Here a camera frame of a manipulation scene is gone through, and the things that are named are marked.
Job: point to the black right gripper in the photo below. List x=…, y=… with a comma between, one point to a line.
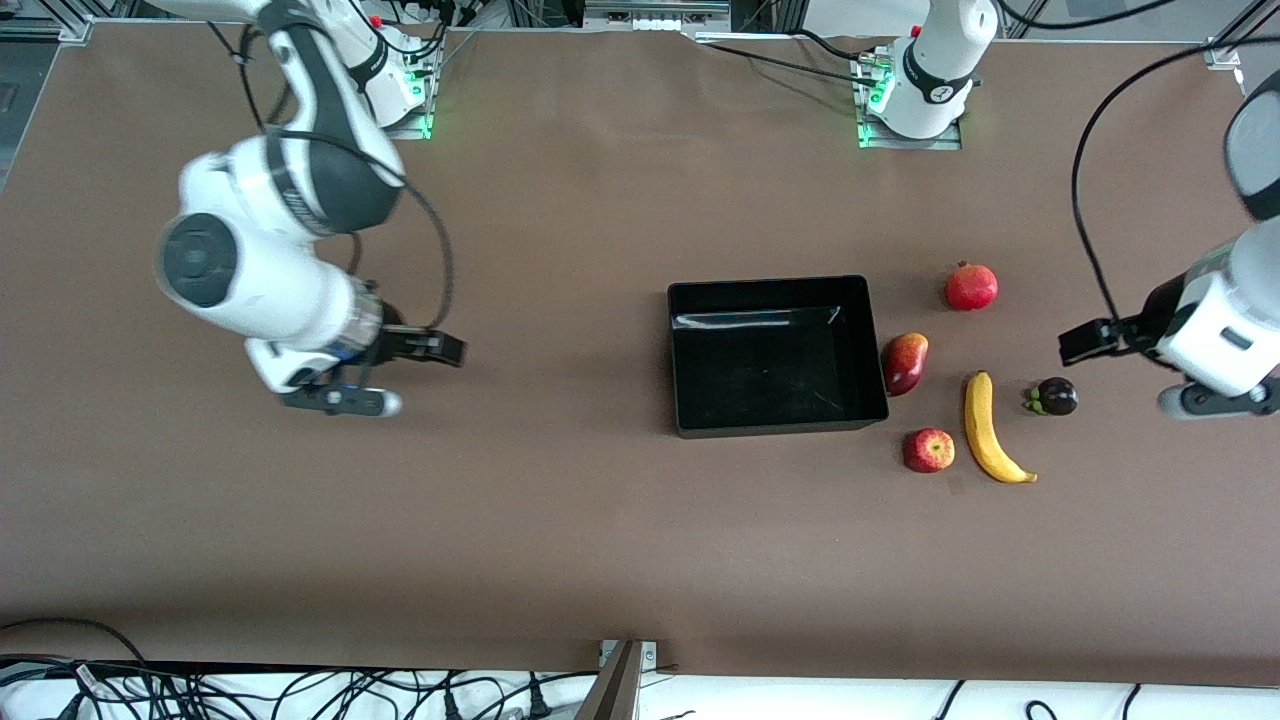
x=402, y=344

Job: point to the aluminium corner profile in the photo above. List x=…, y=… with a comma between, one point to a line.
x=75, y=30
x=1225, y=52

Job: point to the red mango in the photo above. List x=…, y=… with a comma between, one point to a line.
x=905, y=362

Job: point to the brown table cover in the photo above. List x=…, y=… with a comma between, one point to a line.
x=500, y=550

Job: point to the black plastic box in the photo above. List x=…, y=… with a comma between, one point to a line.
x=770, y=380

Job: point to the red apple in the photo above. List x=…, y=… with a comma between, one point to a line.
x=929, y=451

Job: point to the red pomegranate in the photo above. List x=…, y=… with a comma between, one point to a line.
x=971, y=288

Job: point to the dark purple mangosteen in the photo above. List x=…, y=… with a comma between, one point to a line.
x=1055, y=397

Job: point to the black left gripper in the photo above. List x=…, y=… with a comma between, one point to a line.
x=1158, y=305

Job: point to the grey metal camera post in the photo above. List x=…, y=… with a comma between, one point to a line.
x=615, y=690

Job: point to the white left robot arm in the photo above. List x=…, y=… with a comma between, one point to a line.
x=1225, y=330

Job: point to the yellow banana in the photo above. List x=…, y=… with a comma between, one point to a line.
x=980, y=430

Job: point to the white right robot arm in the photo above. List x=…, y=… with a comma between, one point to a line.
x=260, y=280

